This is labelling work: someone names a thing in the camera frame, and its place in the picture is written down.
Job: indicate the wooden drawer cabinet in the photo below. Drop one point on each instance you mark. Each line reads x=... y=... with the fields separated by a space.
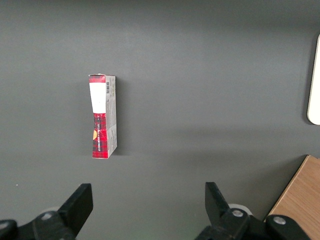
x=300 y=195

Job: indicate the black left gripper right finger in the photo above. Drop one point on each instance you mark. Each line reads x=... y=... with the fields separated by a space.
x=217 y=212

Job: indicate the cream plastic tray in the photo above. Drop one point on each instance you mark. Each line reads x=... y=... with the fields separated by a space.
x=315 y=100

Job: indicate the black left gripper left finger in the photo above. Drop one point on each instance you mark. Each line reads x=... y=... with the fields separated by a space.
x=75 y=210

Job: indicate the red plaid cardboard box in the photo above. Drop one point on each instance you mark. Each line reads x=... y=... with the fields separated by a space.
x=100 y=100

